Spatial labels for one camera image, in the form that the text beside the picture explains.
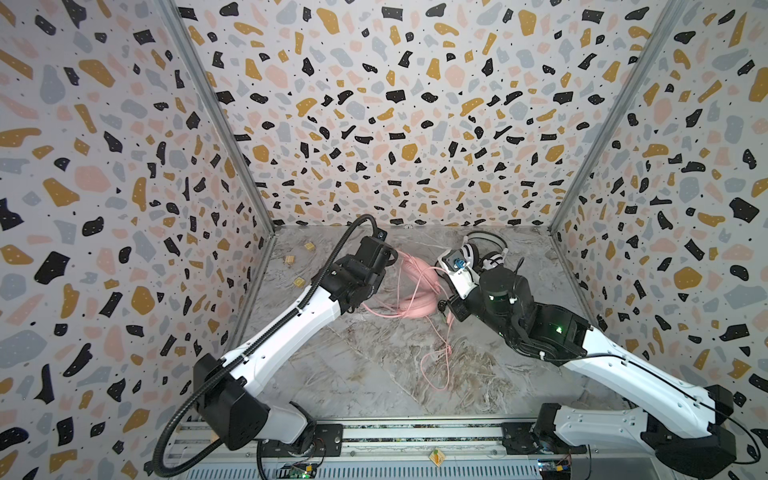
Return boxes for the pink headphones with cable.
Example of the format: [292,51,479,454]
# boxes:
[362,250,454,391]

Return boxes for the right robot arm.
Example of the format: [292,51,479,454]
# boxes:
[446,263,737,479]

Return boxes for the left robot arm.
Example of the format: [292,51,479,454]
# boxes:
[193,230,397,451]

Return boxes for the green circuit board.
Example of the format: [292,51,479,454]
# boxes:
[279,463,317,479]

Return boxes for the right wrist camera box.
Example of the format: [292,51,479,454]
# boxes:
[437,243,479,299]

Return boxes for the white black headphones with cable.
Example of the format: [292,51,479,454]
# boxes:
[460,230,524,276]

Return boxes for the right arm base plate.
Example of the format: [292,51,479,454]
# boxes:
[501,422,587,455]

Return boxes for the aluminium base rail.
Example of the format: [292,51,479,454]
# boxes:
[161,416,679,480]

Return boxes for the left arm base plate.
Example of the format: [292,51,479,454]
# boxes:
[261,423,344,460]

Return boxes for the black corrugated cable hose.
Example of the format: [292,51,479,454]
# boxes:
[151,214,379,479]

